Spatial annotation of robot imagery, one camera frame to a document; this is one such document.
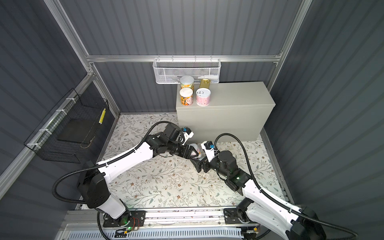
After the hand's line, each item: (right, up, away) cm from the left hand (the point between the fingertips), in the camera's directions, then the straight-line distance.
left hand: (195, 153), depth 78 cm
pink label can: (-1, +1, -5) cm, 5 cm away
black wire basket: (-63, +8, -16) cm, 66 cm away
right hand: (+2, -1, -3) cm, 3 cm away
